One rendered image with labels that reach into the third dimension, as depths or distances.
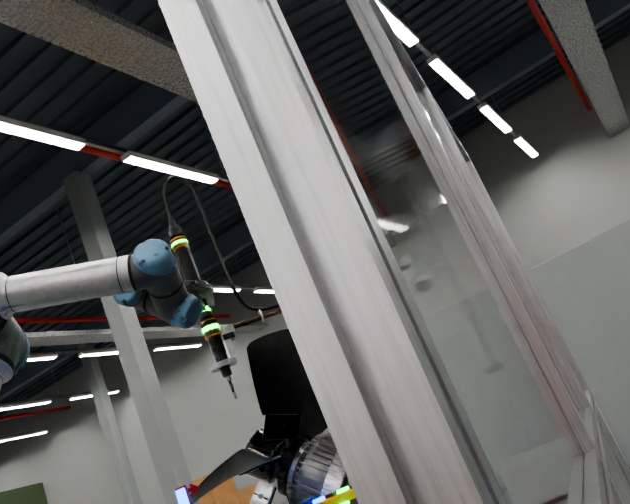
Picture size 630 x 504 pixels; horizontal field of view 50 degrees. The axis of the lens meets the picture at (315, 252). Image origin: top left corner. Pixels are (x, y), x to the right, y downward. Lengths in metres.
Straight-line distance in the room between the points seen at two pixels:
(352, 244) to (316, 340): 0.04
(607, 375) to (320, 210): 6.73
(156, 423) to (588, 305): 4.69
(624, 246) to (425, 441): 6.70
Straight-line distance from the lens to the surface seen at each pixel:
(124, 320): 8.25
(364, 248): 0.25
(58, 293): 1.44
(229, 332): 1.76
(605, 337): 6.93
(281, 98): 0.27
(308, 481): 1.68
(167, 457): 7.95
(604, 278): 6.92
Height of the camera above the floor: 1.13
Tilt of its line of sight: 16 degrees up
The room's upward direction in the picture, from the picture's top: 23 degrees counter-clockwise
